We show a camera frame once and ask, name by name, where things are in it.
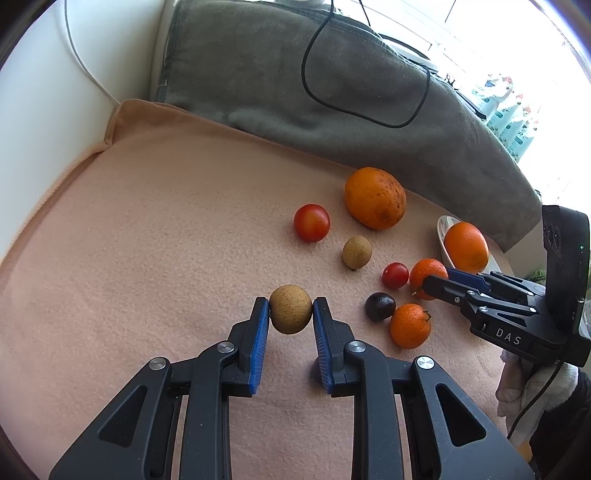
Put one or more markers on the person's right forearm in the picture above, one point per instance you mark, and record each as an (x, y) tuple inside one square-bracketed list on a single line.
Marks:
[(570, 420)]

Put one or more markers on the medium smooth orange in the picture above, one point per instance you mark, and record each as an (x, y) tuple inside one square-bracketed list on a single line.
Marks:
[(466, 247)]

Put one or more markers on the grey fleece blanket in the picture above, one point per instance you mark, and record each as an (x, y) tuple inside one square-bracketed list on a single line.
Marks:
[(286, 60)]

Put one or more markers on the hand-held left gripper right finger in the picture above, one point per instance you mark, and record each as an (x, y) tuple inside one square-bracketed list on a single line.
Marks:
[(323, 344)]

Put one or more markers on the peach fleece blanket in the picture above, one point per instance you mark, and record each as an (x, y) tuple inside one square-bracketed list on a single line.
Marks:
[(152, 240)]

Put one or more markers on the small red cherry tomato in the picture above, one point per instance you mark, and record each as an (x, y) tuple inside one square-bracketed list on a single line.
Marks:
[(395, 275)]

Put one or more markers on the small mandarin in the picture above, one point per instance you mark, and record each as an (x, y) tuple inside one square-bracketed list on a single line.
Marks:
[(425, 276), (410, 325)]

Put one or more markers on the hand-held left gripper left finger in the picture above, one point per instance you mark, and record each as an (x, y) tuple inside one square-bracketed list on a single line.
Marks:
[(259, 341)]

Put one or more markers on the brown longan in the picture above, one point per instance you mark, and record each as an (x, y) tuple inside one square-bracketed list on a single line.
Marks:
[(357, 252), (291, 309)]

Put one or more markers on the white floral plate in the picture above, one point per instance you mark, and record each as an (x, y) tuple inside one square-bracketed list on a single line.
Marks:
[(442, 235)]

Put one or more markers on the dark purple plum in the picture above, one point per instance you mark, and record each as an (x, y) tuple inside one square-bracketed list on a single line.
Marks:
[(380, 307)]

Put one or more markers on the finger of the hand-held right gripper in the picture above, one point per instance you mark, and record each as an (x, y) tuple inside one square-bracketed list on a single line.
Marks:
[(464, 277), (443, 288)]

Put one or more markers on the person's right hand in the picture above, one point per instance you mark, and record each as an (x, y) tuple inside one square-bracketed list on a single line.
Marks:
[(510, 392)]

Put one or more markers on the large red tomato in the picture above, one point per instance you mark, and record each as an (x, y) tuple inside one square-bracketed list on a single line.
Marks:
[(312, 223)]

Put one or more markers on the teal floral bottle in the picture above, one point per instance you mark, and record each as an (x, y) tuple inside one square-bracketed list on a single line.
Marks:
[(496, 94), (521, 138), (510, 121)]

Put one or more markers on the large speckled orange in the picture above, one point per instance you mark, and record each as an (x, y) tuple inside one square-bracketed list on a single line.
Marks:
[(375, 198)]

